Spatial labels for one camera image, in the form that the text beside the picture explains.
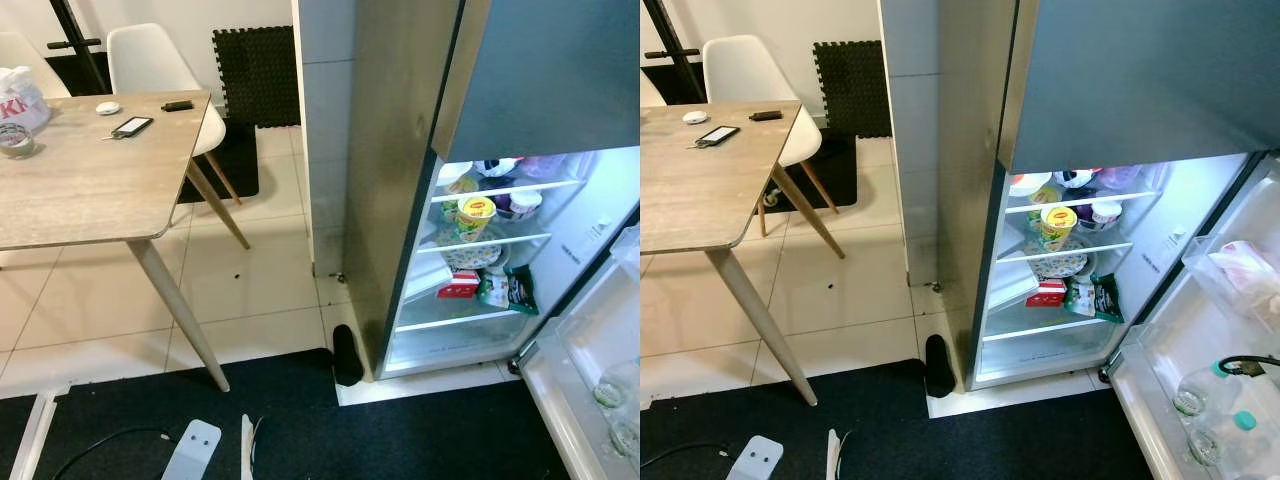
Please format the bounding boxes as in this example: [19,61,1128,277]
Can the white plastic bag red contents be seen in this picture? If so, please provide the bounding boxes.
[0,65,53,136]

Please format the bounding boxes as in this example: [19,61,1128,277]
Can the dark green snack packet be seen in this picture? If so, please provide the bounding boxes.
[505,265,541,317]
[1088,273,1126,326]

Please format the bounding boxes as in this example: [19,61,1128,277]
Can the yellow instant noodle cup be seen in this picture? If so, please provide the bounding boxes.
[455,195,499,244]
[1035,205,1081,253]

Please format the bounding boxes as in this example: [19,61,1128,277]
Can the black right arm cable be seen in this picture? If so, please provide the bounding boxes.
[1218,355,1280,379]

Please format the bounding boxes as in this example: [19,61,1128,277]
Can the black foam puzzle mat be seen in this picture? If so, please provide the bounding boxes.
[812,40,893,139]
[212,25,301,129]

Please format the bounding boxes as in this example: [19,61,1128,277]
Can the wooden table metal legs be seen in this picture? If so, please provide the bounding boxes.
[0,90,253,393]
[640,100,846,406]

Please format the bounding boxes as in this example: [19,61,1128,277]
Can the black metal stand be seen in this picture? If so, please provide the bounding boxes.
[45,0,113,98]
[640,0,706,106]

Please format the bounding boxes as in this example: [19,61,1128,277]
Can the glass fridge shelf white trim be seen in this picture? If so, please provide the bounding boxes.
[415,232,553,256]
[430,178,586,206]
[393,308,521,334]
[980,318,1109,344]
[995,242,1136,266]
[1003,188,1166,216]

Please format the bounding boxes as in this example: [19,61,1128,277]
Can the black shoe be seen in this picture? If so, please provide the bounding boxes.
[922,333,956,399]
[330,322,366,388]

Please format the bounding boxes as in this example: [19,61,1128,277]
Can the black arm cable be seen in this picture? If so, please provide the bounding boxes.
[640,440,731,471]
[1218,355,1280,379]
[50,428,171,480]

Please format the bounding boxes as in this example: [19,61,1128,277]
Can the pink white plastic bag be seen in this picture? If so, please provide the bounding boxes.
[1205,240,1280,301]

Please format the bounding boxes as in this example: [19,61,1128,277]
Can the small black floor mat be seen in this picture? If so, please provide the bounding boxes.
[175,118,263,206]
[762,128,861,213]

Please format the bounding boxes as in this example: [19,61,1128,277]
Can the silver fridge main door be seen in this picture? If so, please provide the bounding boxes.
[1100,150,1280,480]
[510,222,641,480]

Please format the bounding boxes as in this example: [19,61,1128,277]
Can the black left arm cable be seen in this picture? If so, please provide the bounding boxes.
[640,440,731,471]
[50,428,171,480]

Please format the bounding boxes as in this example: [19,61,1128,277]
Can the pale green snack packet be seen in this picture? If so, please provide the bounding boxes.
[1062,280,1096,319]
[476,272,511,309]

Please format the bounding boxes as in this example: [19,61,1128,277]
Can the patterned ceramic plate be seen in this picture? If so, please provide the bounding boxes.
[1025,248,1091,281]
[440,240,506,273]

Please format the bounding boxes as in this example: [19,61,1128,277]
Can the red white food box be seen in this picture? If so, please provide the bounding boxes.
[437,270,481,301]
[1025,280,1069,309]

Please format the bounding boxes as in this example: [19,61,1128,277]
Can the pink food bag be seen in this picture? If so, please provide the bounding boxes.
[520,155,571,181]
[1095,165,1146,191]

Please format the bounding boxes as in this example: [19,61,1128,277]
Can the silver fridge cabinet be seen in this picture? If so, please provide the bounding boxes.
[935,0,1280,393]
[340,0,641,383]

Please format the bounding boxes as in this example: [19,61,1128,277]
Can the white floor bar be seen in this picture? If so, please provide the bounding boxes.
[8,385,61,480]

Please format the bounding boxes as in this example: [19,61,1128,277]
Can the silver fridge freezer door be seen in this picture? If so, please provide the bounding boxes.
[430,0,641,166]
[1000,0,1280,176]

